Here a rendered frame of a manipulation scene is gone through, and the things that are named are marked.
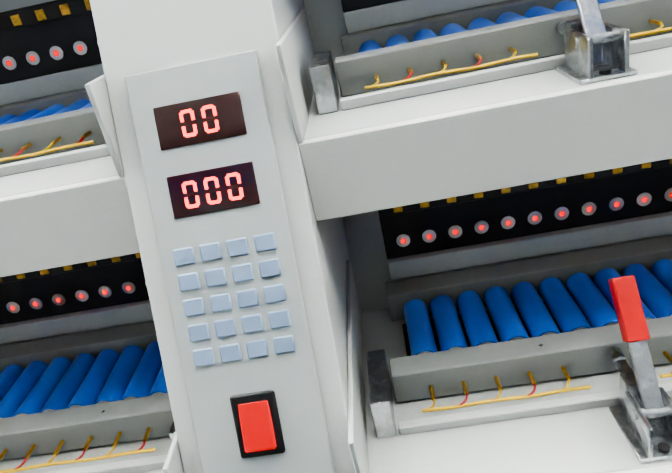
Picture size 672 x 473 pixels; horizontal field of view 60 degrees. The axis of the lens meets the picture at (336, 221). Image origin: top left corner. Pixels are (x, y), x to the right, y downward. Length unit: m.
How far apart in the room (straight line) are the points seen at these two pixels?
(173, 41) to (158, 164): 0.06
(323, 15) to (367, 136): 0.23
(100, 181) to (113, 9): 0.09
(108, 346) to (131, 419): 0.11
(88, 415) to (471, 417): 0.25
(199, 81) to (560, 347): 0.26
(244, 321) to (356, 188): 0.09
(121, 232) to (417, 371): 0.20
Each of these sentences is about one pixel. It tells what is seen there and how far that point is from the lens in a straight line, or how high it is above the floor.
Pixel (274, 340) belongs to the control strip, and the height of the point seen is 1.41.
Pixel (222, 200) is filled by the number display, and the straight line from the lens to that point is 0.31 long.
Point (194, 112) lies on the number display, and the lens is 0.31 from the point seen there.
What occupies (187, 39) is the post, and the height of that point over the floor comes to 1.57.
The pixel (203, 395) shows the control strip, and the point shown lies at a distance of 0.33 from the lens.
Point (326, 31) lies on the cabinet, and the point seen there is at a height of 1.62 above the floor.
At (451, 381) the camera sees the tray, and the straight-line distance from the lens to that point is 0.39.
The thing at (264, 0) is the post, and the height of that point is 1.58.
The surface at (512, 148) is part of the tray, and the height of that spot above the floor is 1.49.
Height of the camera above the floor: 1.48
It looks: 3 degrees down
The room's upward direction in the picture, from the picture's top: 10 degrees counter-clockwise
